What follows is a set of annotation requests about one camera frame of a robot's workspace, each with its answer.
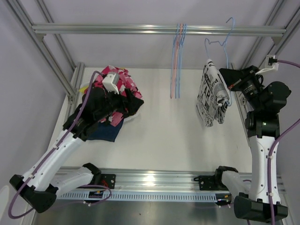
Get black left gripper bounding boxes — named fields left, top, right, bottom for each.
left=95, top=86, right=143, bottom=121

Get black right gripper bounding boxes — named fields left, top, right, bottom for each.
left=219, top=66, right=263, bottom=112

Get pink camouflage trousers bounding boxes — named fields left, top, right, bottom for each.
left=96, top=65, right=143, bottom=127

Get white newspaper print trousers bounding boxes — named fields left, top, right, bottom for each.
left=196, top=59, right=230, bottom=127

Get blue wire hanger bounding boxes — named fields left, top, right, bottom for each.
left=177, top=23, right=187, bottom=98
left=174, top=23, right=185, bottom=99
left=170, top=24, right=180, bottom=99
left=204, top=17, right=236, bottom=106

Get dark blue denim trousers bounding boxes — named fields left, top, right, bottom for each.
left=87, top=120, right=124, bottom=142

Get pink wire hanger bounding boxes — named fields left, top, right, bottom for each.
left=170, top=23, right=183, bottom=99

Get lime green trousers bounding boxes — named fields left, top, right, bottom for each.
left=79, top=86, right=88, bottom=93

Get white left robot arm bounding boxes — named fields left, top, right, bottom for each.
left=9, top=88, right=144, bottom=213

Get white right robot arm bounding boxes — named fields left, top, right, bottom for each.
left=213, top=66, right=291, bottom=225

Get white plastic basket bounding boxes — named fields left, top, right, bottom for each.
left=123, top=112, right=140, bottom=123

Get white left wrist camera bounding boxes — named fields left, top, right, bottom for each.
left=102, top=72, right=120, bottom=94

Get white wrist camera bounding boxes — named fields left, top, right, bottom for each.
left=102, top=72, right=120, bottom=94
left=255, top=55, right=279, bottom=75

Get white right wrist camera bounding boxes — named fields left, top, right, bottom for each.
left=255, top=55, right=279, bottom=75

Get front aluminium mounting rail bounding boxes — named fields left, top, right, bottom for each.
left=30, top=170, right=287, bottom=194

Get aluminium hanging rail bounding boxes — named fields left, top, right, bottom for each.
left=32, top=23, right=286, bottom=37

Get slotted cable duct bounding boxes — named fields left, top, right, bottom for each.
left=58, top=190, right=217, bottom=203

